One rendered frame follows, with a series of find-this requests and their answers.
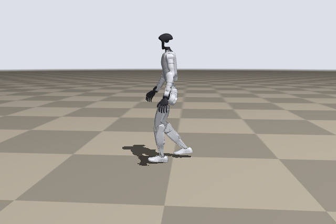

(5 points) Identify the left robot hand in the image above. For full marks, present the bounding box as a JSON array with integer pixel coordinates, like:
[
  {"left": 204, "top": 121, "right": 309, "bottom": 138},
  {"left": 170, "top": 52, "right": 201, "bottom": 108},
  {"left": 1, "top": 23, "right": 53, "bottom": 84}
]
[{"left": 157, "top": 93, "right": 170, "bottom": 113}]

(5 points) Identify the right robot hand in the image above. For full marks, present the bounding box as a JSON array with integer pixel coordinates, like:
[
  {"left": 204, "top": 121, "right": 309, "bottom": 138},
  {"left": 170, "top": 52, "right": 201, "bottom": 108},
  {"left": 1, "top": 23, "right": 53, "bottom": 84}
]
[{"left": 146, "top": 86, "right": 158, "bottom": 102}]

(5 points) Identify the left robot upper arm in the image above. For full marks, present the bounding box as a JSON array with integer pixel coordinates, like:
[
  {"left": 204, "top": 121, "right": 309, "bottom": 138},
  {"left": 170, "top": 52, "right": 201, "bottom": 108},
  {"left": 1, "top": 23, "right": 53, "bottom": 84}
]
[{"left": 165, "top": 54, "right": 175, "bottom": 78}]

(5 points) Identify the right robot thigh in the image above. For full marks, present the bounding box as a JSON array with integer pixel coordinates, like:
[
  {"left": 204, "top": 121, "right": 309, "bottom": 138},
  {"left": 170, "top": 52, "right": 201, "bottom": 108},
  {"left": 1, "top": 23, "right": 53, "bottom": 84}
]
[{"left": 161, "top": 106, "right": 172, "bottom": 132}]

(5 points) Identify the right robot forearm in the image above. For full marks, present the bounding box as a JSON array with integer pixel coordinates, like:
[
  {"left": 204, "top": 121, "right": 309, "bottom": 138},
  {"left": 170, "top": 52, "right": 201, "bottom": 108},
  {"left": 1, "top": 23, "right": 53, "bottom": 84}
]
[{"left": 155, "top": 75, "right": 165, "bottom": 91}]

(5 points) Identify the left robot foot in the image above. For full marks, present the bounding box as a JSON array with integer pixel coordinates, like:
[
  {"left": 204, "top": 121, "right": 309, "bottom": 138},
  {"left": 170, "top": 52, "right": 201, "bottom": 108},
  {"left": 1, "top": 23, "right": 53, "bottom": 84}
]
[{"left": 148, "top": 155, "right": 168, "bottom": 163}]

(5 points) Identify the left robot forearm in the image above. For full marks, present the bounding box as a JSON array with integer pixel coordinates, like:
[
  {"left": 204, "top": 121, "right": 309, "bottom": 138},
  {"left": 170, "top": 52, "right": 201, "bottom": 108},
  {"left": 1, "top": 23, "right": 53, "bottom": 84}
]
[{"left": 164, "top": 72, "right": 174, "bottom": 97}]

